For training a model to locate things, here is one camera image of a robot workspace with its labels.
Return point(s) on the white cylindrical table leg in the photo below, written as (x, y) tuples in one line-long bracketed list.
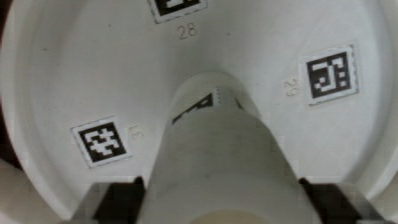
[(223, 181)]

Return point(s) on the white round table top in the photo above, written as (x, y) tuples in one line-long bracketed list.
[(100, 54)]

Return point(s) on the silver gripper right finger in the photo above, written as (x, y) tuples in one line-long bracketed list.
[(340, 203)]

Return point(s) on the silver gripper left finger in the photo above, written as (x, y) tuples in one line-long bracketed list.
[(111, 204)]

